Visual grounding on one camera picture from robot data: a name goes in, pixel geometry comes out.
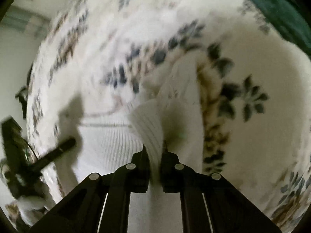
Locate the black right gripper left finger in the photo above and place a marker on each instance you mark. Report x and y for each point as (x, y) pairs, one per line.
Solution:
(99, 203)

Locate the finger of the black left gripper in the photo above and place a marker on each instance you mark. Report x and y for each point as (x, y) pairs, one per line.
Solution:
(53, 155)

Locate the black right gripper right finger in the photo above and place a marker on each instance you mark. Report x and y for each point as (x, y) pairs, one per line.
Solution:
(209, 203)

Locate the white knit garment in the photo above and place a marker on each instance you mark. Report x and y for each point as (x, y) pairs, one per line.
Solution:
(165, 111)

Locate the dark clothes pile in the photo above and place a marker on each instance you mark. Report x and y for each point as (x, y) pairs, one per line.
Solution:
(22, 94)

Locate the floral cream blanket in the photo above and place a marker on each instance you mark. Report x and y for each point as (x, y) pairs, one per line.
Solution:
(254, 93)

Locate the dark green garment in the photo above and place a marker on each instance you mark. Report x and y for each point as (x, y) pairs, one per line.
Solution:
(286, 16)

